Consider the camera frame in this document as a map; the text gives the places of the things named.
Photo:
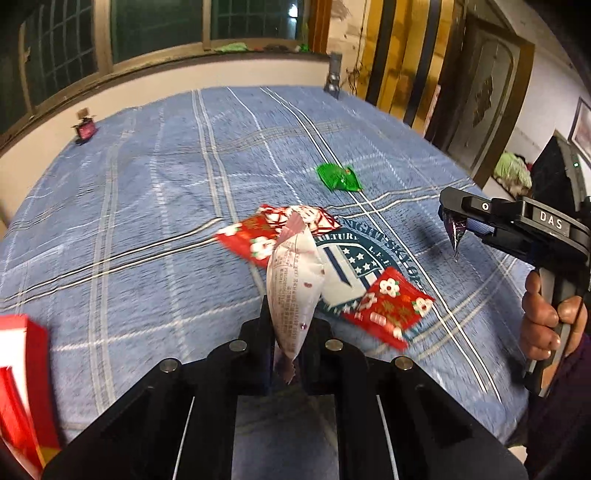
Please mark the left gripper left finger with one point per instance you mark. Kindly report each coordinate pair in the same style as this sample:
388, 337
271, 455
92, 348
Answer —
240, 367

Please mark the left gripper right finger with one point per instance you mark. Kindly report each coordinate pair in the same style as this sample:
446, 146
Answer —
330, 366

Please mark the white pink snack packet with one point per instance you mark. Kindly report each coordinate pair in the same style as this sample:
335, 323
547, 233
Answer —
295, 276

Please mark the red flower snack packet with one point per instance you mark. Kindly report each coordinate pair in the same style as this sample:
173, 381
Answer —
252, 239
391, 306

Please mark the green snack packet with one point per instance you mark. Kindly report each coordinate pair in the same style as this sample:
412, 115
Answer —
336, 177

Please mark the person's right hand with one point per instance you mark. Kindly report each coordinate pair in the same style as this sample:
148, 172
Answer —
538, 340

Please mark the red white hearts snack packet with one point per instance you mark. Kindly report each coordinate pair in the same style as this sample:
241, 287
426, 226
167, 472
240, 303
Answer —
317, 219

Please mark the blue plaid tablecloth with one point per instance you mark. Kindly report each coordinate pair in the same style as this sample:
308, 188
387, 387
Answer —
255, 283

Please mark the dark wooden door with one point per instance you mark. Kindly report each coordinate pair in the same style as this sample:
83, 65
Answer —
482, 97

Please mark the red gift box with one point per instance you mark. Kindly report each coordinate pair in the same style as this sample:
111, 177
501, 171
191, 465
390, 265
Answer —
28, 427

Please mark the small red clamp device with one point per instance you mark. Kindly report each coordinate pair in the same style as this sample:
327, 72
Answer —
85, 129

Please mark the wooden framed window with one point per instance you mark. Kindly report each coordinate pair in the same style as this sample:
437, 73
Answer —
55, 51

